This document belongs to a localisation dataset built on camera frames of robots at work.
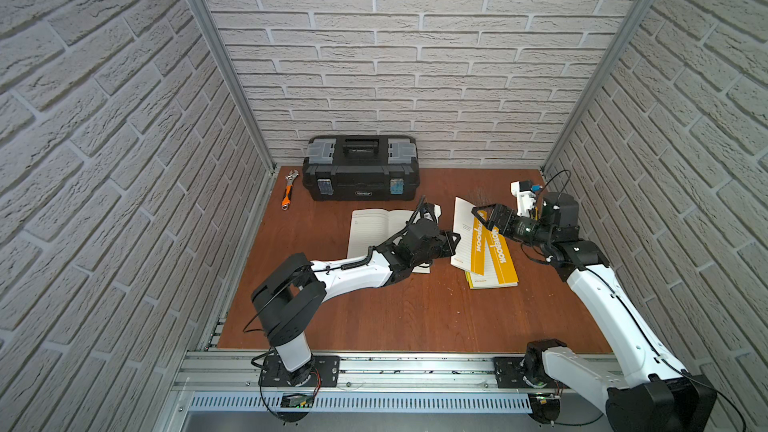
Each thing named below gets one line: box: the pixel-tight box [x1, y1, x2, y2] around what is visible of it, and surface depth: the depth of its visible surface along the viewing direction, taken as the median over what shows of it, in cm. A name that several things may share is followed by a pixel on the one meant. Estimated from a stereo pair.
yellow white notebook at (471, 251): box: [451, 196, 488, 276], surface depth 83 cm
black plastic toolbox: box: [302, 134, 421, 201], surface depth 101 cm
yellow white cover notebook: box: [465, 226, 519, 289], surface depth 91 cm
